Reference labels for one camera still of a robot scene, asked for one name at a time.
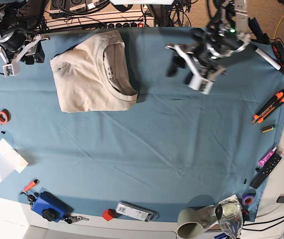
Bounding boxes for purple tape roll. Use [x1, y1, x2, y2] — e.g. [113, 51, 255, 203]
[242, 193, 255, 206]

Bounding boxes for clear plastic packaged item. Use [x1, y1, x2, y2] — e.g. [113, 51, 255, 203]
[115, 201, 159, 222]

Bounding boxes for red tape roll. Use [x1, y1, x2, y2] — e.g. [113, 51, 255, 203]
[0, 109, 10, 125]

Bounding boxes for translucent plastic cup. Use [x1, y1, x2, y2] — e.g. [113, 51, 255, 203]
[0, 149, 20, 183]

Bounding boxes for black remote control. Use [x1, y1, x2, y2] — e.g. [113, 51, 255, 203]
[250, 153, 282, 189]

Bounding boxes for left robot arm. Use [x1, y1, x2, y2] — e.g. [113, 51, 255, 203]
[166, 0, 250, 95]

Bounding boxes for beige T-shirt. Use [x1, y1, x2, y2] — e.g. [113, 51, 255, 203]
[50, 30, 138, 113]

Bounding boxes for black power strip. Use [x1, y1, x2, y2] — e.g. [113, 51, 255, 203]
[106, 22, 144, 28]

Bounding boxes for orange black pliers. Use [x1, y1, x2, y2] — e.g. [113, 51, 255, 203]
[272, 40, 284, 75]

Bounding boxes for orange black utility knife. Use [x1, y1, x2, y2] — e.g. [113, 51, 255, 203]
[252, 89, 284, 124]

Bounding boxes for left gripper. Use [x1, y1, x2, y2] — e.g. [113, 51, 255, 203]
[165, 43, 226, 95]

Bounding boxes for small battery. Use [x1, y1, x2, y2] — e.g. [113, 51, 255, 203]
[261, 125, 276, 133]

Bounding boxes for red cube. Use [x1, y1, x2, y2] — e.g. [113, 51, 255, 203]
[102, 209, 115, 221]

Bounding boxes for beige ceramic mug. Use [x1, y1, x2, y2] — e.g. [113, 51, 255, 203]
[177, 208, 211, 239]

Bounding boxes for white paper card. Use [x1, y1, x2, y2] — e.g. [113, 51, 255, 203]
[0, 138, 28, 173]

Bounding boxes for white paper roll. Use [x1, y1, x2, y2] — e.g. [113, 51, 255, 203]
[253, 45, 281, 71]

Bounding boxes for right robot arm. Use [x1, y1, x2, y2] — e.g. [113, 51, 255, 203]
[0, 0, 50, 77]

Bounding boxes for orange marker pen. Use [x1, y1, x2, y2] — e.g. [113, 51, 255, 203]
[21, 179, 38, 194]

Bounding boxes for clear wine glass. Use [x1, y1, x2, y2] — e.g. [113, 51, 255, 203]
[215, 198, 244, 239]

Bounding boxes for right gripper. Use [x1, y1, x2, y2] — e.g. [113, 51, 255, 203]
[2, 34, 50, 77]

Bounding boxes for purple glue tube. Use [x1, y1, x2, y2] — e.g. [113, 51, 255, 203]
[258, 147, 277, 167]

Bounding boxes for blue table cloth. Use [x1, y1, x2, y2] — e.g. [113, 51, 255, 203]
[0, 27, 284, 222]

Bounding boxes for blue box with knob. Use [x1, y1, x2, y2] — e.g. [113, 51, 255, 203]
[31, 191, 69, 223]

